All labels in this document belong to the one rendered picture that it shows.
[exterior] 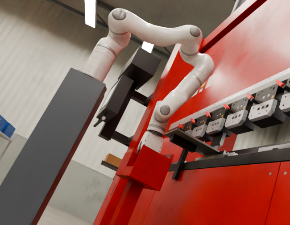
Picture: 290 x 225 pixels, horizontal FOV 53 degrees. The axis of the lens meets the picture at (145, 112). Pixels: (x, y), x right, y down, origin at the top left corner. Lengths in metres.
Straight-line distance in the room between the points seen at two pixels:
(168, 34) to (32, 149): 0.87
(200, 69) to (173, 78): 1.18
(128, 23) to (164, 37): 0.20
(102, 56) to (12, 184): 0.70
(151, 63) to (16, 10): 8.22
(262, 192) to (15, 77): 8.92
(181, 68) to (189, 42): 1.22
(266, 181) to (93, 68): 0.91
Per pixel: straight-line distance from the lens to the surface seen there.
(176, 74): 2.68
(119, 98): 2.56
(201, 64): 1.50
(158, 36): 1.55
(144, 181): 1.28
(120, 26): 1.52
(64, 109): 1.33
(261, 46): 1.79
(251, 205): 0.98
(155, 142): 1.33
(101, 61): 1.45
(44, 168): 1.28
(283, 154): 0.97
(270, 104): 1.37
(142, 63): 2.76
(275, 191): 0.93
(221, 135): 1.66
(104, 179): 8.53
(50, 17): 10.37
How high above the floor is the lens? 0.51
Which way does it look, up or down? 20 degrees up
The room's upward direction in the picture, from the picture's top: 25 degrees clockwise
